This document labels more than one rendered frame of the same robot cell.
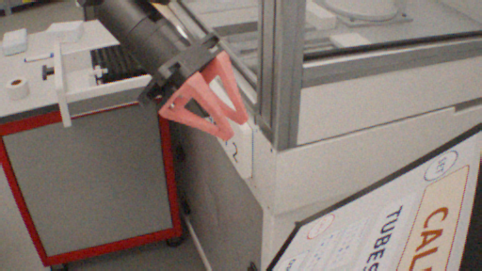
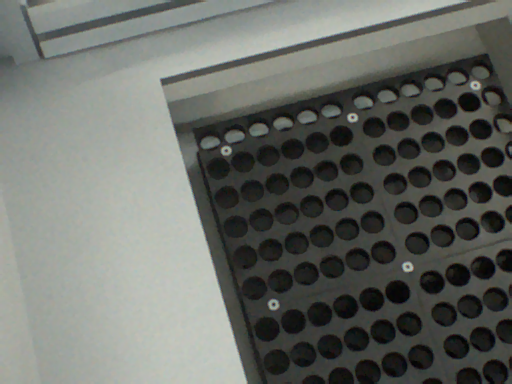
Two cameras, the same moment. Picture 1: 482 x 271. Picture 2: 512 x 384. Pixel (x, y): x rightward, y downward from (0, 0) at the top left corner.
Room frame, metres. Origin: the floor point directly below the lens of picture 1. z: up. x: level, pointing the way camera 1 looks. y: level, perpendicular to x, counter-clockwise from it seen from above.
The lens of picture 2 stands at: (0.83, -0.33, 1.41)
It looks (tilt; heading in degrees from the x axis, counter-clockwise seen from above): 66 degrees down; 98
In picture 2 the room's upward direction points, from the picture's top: 2 degrees counter-clockwise
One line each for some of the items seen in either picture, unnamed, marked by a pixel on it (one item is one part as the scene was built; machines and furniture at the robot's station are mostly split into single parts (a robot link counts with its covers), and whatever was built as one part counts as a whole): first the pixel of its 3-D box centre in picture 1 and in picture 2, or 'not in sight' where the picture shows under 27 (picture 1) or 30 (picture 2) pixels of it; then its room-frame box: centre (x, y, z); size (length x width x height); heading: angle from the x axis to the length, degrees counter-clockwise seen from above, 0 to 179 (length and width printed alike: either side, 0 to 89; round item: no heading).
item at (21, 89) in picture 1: (17, 87); not in sight; (1.12, 0.67, 0.78); 0.07 x 0.07 x 0.04
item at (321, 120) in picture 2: not in sight; (347, 106); (0.85, -0.05, 0.90); 0.18 x 0.02 x 0.01; 22
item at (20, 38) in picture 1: (14, 41); not in sight; (1.49, 0.86, 0.78); 0.15 x 0.10 x 0.04; 23
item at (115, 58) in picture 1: (135, 65); not in sight; (1.06, 0.27, 0.87); 0.22 x 0.18 x 0.06; 112
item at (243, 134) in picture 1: (220, 116); not in sight; (0.81, 0.04, 0.87); 0.29 x 0.02 x 0.11; 22
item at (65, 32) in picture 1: (65, 32); not in sight; (1.53, 0.65, 0.79); 0.13 x 0.09 x 0.05; 92
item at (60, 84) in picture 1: (60, 80); not in sight; (0.99, 0.46, 0.87); 0.29 x 0.02 x 0.11; 22
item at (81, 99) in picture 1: (138, 66); not in sight; (1.07, 0.26, 0.86); 0.40 x 0.26 x 0.06; 112
